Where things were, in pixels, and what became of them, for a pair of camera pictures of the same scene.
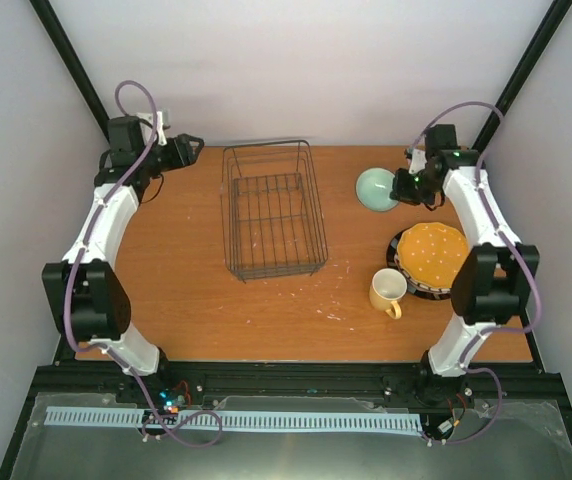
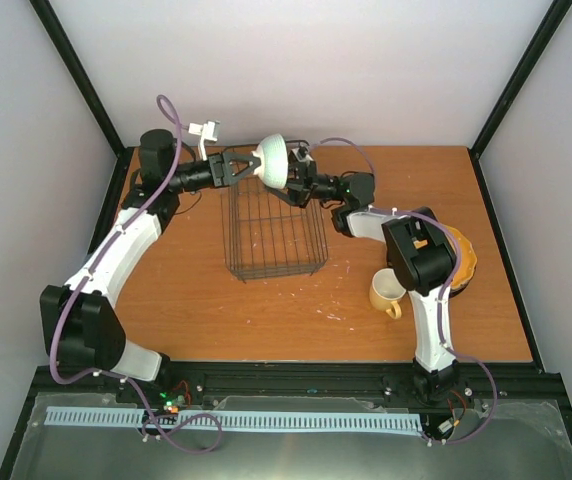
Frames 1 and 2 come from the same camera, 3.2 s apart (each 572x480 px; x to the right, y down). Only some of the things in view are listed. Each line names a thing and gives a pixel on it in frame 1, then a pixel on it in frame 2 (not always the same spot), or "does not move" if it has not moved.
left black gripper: (182, 155) → (218, 162)
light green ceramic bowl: (374, 187) → (273, 153)
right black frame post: (553, 19) does not move
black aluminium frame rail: (293, 384) does not move
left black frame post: (76, 63) does not move
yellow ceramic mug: (387, 286) does not move
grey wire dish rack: (272, 225) does not move
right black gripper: (400, 194) → (301, 189)
